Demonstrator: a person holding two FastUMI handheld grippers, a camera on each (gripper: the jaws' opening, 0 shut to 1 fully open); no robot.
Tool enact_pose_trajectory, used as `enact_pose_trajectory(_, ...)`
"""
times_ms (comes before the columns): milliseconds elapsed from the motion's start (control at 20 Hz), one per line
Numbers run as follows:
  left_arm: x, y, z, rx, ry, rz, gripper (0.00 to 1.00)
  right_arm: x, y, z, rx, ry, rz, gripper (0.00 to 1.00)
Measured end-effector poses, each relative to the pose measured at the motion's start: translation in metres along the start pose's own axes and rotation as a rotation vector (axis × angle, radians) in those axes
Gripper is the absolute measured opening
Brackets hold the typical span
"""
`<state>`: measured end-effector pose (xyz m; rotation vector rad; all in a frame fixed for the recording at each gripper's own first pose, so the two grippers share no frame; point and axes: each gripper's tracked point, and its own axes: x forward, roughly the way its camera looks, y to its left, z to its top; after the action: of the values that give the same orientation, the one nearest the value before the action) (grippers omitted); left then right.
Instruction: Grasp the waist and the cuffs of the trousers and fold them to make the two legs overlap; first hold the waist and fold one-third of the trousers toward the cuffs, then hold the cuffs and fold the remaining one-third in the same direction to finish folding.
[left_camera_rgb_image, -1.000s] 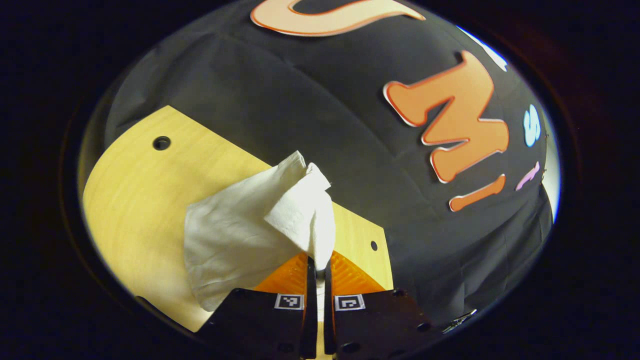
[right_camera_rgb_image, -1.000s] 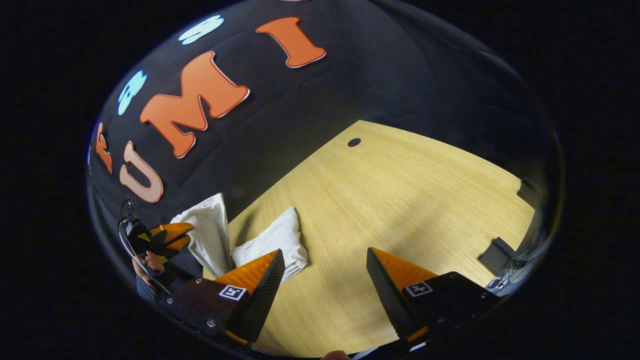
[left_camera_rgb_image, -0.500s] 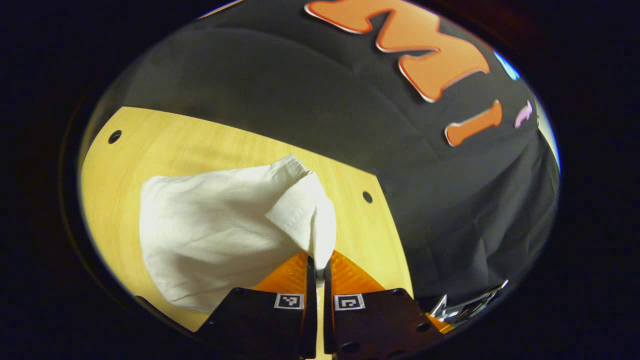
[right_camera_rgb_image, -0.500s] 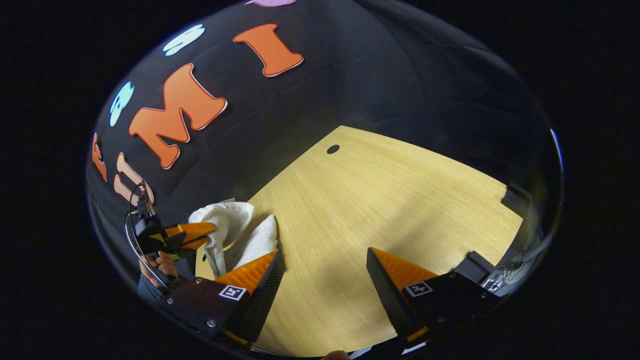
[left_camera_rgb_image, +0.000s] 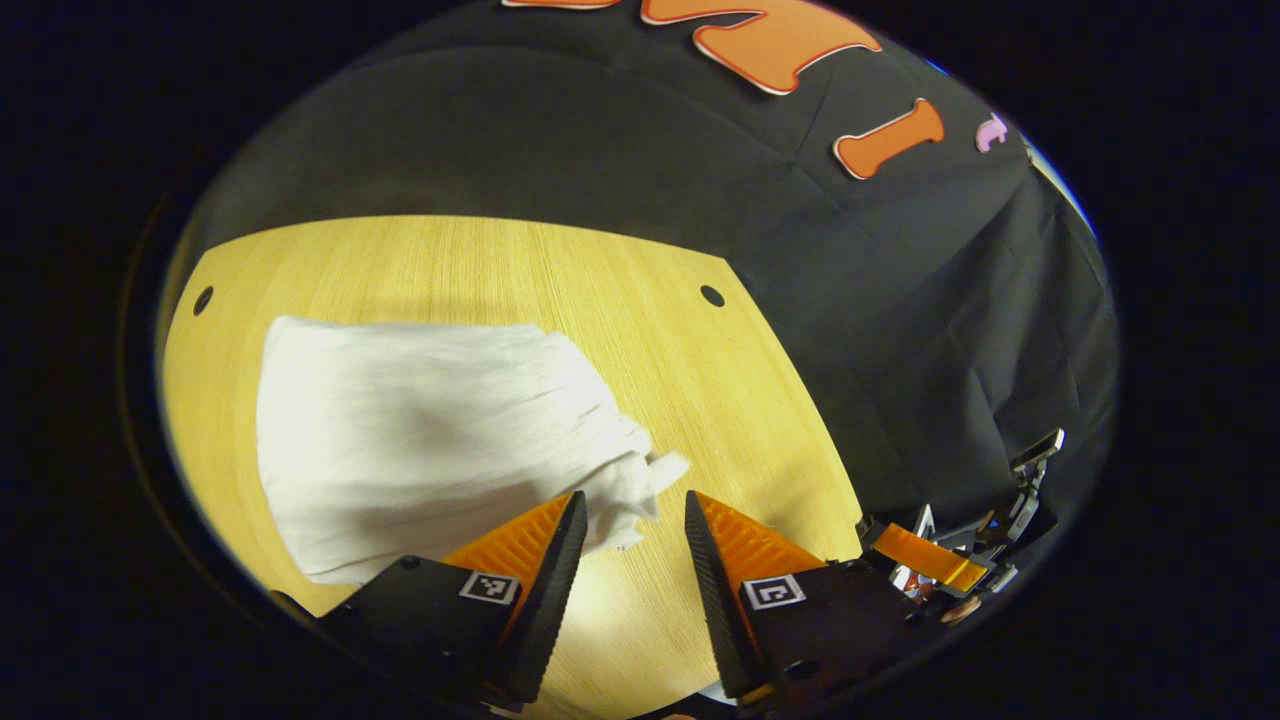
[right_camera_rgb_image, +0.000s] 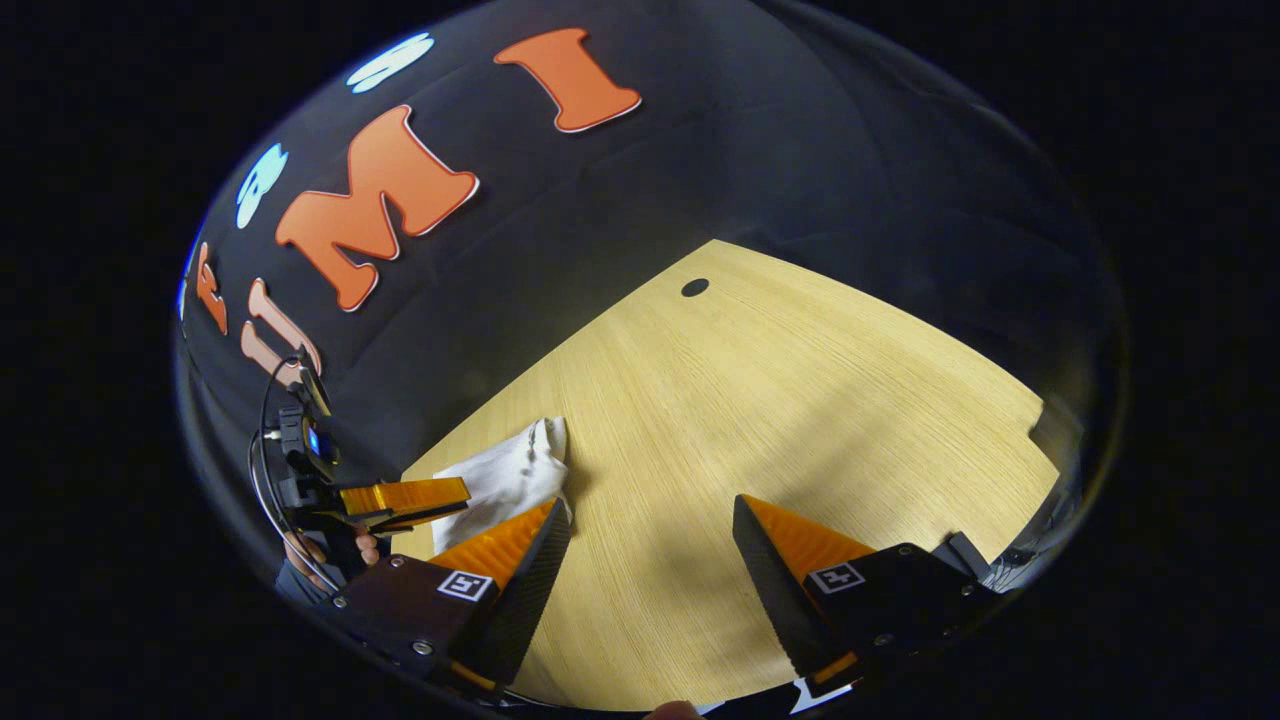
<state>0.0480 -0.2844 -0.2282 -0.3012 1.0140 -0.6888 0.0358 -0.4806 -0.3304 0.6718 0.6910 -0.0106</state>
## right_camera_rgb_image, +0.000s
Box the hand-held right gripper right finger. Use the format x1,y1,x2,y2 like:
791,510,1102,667
732,493,1002,700

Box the black backdrop cloth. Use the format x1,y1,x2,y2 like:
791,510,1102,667
175,0,1126,606

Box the white jeans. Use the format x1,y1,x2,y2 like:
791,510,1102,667
430,416,574,557

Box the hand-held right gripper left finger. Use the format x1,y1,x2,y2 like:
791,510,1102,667
335,497,574,699

